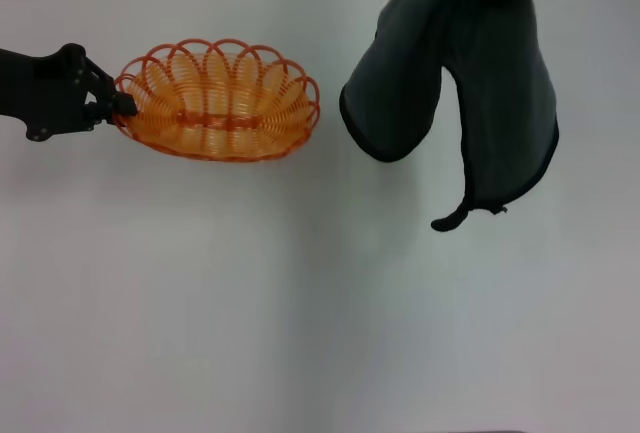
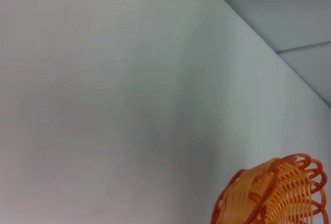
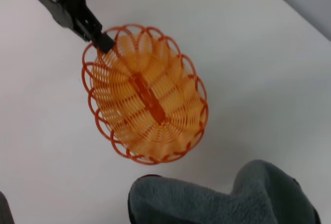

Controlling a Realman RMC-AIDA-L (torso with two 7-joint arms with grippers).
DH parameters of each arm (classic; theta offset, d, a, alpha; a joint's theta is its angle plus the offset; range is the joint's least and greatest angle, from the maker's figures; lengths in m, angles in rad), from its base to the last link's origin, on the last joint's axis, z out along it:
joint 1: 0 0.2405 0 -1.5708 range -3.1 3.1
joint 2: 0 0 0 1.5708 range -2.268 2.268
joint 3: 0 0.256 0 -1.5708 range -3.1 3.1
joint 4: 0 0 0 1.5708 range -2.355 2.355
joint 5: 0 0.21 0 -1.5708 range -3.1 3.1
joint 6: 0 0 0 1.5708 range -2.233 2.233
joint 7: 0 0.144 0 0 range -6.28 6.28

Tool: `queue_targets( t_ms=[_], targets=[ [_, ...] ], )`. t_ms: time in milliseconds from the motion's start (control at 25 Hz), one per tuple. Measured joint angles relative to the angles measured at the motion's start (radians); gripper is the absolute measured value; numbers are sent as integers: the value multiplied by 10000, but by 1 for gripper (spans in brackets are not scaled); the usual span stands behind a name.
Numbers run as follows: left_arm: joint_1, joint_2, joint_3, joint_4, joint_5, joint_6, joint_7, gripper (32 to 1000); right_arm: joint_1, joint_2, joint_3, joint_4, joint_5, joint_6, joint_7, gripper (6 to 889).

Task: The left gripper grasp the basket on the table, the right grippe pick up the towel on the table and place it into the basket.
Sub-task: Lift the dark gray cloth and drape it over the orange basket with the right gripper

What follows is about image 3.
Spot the dark grey towel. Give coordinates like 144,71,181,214
127,159,321,224

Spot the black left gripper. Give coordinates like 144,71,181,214
14,0,115,53

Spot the dark grey wrist mount edge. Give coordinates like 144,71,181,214
0,191,15,224

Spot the orange woven plastic basket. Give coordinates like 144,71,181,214
81,23,209,165

